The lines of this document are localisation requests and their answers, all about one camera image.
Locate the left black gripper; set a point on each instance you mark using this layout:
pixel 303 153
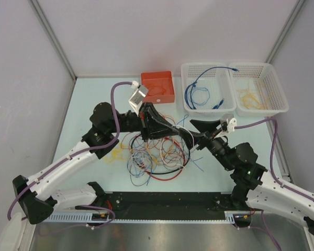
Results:
pixel 152 125

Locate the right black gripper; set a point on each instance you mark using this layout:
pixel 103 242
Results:
pixel 206 138

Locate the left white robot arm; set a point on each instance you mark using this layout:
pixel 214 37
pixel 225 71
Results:
pixel 38 195

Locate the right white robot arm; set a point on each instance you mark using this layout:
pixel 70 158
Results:
pixel 255 186

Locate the orange square box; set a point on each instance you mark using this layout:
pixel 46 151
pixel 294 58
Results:
pixel 160 86

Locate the left white plastic basket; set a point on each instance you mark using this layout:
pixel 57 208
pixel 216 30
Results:
pixel 207 88

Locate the white plastic basket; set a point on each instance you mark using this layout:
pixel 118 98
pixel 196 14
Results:
pixel 207 88
pixel 257 90

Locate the right white plastic basket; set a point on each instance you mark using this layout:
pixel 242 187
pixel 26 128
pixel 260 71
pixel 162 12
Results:
pixel 257 90

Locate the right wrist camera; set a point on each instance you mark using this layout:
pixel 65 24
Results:
pixel 227 125

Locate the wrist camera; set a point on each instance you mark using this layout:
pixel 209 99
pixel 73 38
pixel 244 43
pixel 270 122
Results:
pixel 137 97
pixel 227 125

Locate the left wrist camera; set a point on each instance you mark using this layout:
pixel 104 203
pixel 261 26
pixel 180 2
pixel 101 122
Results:
pixel 137 97

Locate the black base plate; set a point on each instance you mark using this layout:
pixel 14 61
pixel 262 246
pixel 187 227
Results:
pixel 169 206

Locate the white slotted cable duct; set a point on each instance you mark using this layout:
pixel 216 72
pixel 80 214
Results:
pixel 94 218

